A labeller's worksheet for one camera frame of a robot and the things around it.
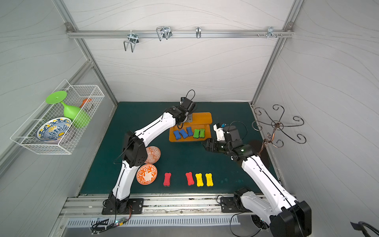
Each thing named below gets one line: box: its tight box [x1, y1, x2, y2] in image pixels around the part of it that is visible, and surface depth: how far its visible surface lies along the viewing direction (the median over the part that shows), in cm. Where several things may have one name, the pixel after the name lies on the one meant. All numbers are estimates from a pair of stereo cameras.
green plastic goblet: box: [45, 90, 91, 129], surface depth 64 cm
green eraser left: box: [193, 128, 200, 139], surface depth 101 cm
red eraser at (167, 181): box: [163, 172, 172, 187], surface depth 82 cm
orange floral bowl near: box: [136, 163, 158, 186], surface depth 84 cm
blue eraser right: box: [186, 126, 194, 137], surface depth 103 cm
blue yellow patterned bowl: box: [36, 117, 73, 143], surface depth 63 cm
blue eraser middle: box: [179, 129, 189, 140], surface depth 101 cm
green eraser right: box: [199, 128, 205, 139], surface depth 101 cm
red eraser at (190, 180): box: [185, 171, 195, 186], surface depth 83 cm
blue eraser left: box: [173, 129, 182, 141], surface depth 100 cm
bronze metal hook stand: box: [251, 104, 307, 156], surface depth 70 cm
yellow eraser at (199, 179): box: [195, 172, 204, 187], surface depth 82 cm
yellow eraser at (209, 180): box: [205, 172, 214, 187], surface depth 82 cm
